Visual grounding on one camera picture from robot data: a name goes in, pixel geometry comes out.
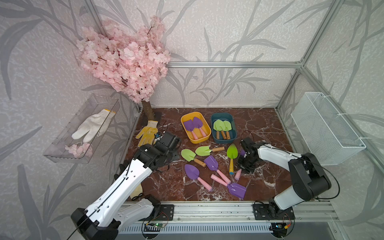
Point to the yellow storage box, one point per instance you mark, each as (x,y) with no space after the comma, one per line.
(206,127)

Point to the clear acrylic wall shelf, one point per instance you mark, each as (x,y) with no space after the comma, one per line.
(78,141)

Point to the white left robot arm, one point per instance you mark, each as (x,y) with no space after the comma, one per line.
(106,217)

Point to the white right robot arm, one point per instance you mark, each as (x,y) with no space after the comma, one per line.
(308,177)

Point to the green trowel yellow handle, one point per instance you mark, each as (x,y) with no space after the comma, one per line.
(232,153)

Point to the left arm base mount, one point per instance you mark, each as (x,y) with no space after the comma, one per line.
(161,211)

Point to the yellow rubber glove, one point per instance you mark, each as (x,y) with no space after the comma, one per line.
(147,133)

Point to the white cotton glove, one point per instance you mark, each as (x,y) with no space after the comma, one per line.
(94,126)

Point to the white wire mesh basket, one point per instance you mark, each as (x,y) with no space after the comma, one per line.
(325,130)

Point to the aluminium front rail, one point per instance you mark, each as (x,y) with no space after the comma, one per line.
(224,212)

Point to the dark teal storage box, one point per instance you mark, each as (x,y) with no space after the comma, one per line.
(233,132)

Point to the pink cherry blossom tree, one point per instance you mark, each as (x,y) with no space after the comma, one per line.
(131,64)

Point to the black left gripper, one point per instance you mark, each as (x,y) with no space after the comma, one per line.
(176,155)

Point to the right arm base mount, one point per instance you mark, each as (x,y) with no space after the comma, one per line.
(267,211)

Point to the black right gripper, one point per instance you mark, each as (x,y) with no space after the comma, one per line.
(249,169)

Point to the green square shovel wooden handle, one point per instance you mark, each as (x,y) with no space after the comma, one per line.
(216,128)

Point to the black and yellow glove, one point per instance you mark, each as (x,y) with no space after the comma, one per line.
(134,186)

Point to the purple square shovel pink handle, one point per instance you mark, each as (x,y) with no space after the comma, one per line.
(238,174)
(213,165)
(235,189)

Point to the pink blossom sprig on shelf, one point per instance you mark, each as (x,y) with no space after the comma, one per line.
(80,150)

